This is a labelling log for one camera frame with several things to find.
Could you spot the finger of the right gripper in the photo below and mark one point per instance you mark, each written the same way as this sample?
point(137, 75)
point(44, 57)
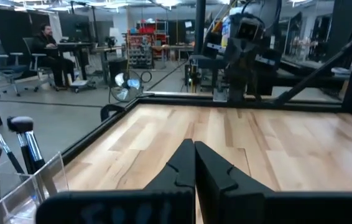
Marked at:
point(249, 60)
point(236, 60)

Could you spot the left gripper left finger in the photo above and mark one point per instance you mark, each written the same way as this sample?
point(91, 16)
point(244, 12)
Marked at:
point(151, 208)

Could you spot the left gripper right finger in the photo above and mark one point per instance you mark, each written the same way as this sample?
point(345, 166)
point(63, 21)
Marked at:
point(257, 208)

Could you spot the fluffy-head black makeup brush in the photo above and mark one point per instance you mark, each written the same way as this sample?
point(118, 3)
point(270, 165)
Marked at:
point(23, 152)

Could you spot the black comb-head makeup brush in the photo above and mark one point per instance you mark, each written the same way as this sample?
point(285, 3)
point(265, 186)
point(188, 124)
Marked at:
point(9, 151)

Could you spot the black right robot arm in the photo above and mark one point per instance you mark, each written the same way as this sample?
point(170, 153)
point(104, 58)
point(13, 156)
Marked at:
point(239, 85)

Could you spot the grey cart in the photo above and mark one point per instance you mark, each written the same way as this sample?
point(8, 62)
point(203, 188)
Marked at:
point(207, 60)

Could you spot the white blue wipes canister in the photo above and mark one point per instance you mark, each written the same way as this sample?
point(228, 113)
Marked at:
point(225, 31)

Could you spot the black pole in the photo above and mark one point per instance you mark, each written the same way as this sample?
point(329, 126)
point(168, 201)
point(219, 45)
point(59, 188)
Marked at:
point(200, 25)

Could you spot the parts shelf with bins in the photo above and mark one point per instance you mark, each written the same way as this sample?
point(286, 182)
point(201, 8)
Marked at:
point(141, 46)

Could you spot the floor fan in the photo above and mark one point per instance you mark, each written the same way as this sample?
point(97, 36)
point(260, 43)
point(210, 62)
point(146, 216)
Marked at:
point(127, 85)

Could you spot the black box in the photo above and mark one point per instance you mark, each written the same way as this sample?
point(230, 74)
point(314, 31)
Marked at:
point(115, 67)

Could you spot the clear acrylic organizer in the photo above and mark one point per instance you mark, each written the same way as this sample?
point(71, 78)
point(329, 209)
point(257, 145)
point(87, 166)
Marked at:
point(51, 183)

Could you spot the black table clamp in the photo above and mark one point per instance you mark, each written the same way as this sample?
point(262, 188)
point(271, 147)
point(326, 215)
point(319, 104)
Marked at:
point(109, 112)

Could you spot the black desk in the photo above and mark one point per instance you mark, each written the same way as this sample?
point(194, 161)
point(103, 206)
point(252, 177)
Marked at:
point(82, 49)

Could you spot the black monitor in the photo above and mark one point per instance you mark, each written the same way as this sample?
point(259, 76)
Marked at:
point(75, 28)

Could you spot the person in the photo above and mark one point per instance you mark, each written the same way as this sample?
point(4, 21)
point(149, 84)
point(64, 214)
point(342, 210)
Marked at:
point(47, 46)

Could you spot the grey office chair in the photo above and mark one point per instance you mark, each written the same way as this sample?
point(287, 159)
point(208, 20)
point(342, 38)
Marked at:
point(2, 62)
point(36, 59)

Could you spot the black partition panels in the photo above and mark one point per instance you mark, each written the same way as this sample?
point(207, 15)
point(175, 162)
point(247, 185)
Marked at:
point(11, 31)

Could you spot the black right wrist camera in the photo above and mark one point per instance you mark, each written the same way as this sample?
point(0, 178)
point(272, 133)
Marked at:
point(250, 29)

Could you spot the black aluminium table frame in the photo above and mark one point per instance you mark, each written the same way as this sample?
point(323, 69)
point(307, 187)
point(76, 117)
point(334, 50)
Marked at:
point(225, 104)

